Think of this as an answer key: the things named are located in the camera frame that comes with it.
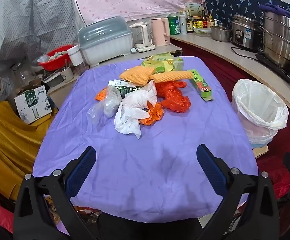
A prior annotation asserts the black power cable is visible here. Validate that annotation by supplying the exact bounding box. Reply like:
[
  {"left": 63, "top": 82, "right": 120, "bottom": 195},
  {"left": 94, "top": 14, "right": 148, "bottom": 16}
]
[{"left": 231, "top": 46, "right": 259, "bottom": 61}]

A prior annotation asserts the red plastic basin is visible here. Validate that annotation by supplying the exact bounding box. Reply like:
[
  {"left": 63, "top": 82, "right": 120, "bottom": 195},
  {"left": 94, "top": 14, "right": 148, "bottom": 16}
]
[{"left": 38, "top": 45, "right": 74, "bottom": 71}]

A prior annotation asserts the black induction cooker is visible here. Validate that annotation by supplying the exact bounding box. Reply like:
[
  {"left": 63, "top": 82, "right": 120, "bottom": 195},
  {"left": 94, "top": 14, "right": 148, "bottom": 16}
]
[{"left": 255, "top": 52, "right": 290, "bottom": 83}]

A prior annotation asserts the purple cloth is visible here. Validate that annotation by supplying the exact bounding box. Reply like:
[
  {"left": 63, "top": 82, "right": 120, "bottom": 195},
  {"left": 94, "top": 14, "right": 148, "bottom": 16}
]
[{"left": 259, "top": 3, "right": 290, "bottom": 25}]

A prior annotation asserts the dark red curtain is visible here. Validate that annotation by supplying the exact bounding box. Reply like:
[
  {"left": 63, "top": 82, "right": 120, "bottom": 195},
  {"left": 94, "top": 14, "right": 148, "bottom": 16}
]
[{"left": 171, "top": 40, "right": 290, "bottom": 200}]

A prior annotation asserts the red plastic bag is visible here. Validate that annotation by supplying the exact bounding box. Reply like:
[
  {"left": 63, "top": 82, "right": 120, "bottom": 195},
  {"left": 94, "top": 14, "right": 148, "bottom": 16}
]
[{"left": 156, "top": 81, "right": 192, "bottom": 114}]

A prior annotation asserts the grey striped cloth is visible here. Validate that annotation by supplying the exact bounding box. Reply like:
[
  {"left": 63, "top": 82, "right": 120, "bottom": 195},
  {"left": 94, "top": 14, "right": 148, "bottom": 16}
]
[{"left": 0, "top": 0, "right": 85, "bottom": 100}]

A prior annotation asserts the white cup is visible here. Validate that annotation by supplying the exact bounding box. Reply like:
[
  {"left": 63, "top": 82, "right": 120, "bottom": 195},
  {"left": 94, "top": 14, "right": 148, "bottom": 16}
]
[{"left": 67, "top": 45, "right": 83, "bottom": 67}]

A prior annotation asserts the orange printed plastic wrapper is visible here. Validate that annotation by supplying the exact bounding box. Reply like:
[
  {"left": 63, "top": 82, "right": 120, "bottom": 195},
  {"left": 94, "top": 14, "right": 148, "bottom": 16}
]
[{"left": 139, "top": 101, "right": 165, "bottom": 126}]

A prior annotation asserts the white paper towel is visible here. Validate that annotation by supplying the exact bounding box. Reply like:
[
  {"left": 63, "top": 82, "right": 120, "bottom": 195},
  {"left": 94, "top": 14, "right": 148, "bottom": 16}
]
[{"left": 114, "top": 80, "right": 158, "bottom": 139}]

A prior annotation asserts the orange waffle cloth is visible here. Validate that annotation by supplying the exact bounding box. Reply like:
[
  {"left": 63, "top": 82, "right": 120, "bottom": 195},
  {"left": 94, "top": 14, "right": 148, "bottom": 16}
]
[
  {"left": 150, "top": 71, "right": 195, "bottom": 83},
  {"left": 120, "top": 66, "right": 156, "bottom": 85}
]

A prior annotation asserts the pink electric kettle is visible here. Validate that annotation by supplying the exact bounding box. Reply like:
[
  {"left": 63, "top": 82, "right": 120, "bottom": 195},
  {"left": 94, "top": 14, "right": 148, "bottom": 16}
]
[{"left": 151, "top": 17, "right": 171, "bottom": 47}]

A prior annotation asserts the green white milk carton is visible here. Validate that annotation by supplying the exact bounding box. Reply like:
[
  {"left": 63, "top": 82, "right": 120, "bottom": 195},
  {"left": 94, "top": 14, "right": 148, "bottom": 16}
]
[{"left": 108, "top": 79, "right": 145, "bottom": 99}]

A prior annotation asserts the large steel steamer pot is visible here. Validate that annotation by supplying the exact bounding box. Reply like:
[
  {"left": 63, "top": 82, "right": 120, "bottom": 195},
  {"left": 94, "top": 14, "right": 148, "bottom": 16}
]
[{"left": 257, "top": 10, "right": 290, "bottom": 70}]

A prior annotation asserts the white dish box grey lid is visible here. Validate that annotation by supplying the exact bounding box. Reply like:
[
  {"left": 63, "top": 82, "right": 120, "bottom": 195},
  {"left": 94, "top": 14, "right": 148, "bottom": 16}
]
[{"left": 78, "top": 16, "right": 133, "bottom": 67}]

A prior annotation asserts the white thermos bottle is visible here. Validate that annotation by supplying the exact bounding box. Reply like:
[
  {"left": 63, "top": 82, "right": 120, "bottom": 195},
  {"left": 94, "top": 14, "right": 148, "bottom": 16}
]
[{"left": 179, "top": 15, "right": 187, "bottom": 34}]

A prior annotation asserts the purple tablecloth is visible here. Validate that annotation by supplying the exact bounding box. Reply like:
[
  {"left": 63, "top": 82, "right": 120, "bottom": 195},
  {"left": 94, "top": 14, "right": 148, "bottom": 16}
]
[{"left": 33, "top": 56, "right": 258, "bottom": 234}]

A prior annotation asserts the wastebasket with white liner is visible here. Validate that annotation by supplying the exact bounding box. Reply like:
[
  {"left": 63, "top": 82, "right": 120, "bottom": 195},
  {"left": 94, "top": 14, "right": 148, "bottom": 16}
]
[{"left": 232, "top": 79, "right": 289, "bottom": 148}]

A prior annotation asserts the clear food container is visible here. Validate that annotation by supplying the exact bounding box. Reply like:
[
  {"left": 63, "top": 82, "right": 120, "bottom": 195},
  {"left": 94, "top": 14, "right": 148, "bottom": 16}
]
[{"left": 194, "top": 27, "right": 212, "bottom": 37}]

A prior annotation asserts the clear plastic bag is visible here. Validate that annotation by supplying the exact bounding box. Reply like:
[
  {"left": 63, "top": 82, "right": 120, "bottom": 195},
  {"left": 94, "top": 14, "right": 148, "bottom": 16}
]
[{"left": 88, "top": 85, "right": 123, "bottom": 125}]

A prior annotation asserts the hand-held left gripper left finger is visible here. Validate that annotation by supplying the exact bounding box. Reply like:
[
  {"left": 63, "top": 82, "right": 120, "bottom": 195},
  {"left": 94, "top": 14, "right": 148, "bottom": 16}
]
[{"left": 13, "top": 146, "right": 97, "bottom": 240}]

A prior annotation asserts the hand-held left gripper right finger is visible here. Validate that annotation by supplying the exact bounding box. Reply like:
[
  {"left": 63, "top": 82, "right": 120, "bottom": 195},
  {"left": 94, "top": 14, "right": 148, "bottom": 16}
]
[{"left": 196, "top": 144, "right": 280, "bottom": 240}]

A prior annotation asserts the green carton box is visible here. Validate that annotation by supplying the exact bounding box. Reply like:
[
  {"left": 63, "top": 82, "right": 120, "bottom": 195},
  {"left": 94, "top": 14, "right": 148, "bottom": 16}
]
[{"left": 187, "top": 69, "right": 215, "bottom": 102}]

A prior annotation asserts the dark sauce bottle white label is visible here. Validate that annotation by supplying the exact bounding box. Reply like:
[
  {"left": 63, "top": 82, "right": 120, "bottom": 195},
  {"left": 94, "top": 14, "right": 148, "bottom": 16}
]
[{"left": 186, "top": 11, "right": 194, "bottom": 33}]

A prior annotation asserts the small orange plastic scrap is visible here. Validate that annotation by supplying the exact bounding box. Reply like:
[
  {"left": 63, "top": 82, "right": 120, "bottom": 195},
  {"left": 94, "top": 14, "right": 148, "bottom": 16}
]
[{"left": 95, "top": 89, "right": 108, "bottom": 102}]

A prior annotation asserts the navy patterned cloth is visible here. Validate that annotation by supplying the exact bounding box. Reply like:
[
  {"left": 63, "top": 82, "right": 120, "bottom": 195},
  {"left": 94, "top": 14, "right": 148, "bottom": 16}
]
[{"left": 204, "top": 0, "right": 290, "bottom": 63}]

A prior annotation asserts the steel rice cooker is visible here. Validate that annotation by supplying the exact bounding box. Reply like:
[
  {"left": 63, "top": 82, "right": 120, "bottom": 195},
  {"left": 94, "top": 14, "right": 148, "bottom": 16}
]
[{"left": 231, "top": 14, "right": 263, "bottom": 53}]

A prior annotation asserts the small steel pot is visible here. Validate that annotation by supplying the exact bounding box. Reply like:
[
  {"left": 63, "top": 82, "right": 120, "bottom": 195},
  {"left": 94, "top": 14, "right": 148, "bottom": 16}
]
[{"left": 210, "top": 25, "right": 232, "bottom": 42}]

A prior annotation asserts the green tin can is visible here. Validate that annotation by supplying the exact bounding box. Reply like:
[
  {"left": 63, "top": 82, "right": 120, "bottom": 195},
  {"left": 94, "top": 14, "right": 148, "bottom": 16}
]
[{"left": 165, "top": 16, "right": 181, "bottom": 36}]

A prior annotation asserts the yellow cloth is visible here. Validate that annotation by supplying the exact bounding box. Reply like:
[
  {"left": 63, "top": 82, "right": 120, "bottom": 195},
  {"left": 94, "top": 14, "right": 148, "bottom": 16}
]
[{"left": 0, "top": 85, "right": 58, "bottom": 200}]

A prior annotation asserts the yellow green snack bag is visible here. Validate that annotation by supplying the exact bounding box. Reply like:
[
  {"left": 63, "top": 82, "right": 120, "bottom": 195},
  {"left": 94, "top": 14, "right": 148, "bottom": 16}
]
[{"left": 141, "top": 52, "right": 185, "bottom": 73}]

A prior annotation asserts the printed cardboard box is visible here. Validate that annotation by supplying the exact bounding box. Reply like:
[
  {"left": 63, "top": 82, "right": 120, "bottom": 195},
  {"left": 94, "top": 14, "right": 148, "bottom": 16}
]
[{"left": 14, "top": 85, "right": 53, "bottom": 125}]

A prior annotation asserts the dark sauce bottle red label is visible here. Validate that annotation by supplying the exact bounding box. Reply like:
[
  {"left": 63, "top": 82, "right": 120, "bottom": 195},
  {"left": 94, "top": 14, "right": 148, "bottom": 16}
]
[{"left": 201, "top": 7, "right": 208, "bottom": 28}]

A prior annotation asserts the glass electric kettle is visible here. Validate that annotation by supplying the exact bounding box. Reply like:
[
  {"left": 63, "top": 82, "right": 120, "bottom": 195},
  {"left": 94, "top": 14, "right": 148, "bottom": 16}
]
[{"left": 130, "top": 22, "right": 157, "bottom": 53}]

